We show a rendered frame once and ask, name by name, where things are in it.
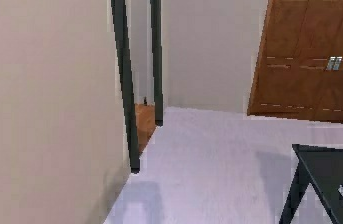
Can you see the brown wooden cupboard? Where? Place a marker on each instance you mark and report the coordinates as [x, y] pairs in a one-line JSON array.
[[299, 66]]

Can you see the black table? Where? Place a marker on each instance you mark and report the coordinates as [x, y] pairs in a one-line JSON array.
[[325, 173]]

